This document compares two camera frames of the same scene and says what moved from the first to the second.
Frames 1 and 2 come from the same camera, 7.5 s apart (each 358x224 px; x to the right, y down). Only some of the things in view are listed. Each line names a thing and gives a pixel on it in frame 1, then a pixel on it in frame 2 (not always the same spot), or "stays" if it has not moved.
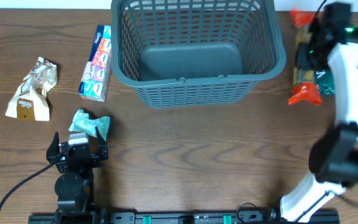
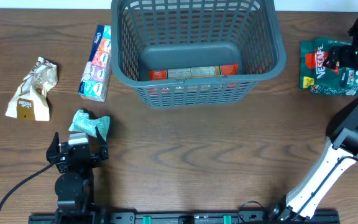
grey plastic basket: x=178 y=53 stays
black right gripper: x=317 y=35 to x=342 y=56
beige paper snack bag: x=31 y=102 stays
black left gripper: x=78 y=159 stays
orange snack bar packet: x=306 y=93 to x=192 y=72
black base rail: x=120 y=218 stays
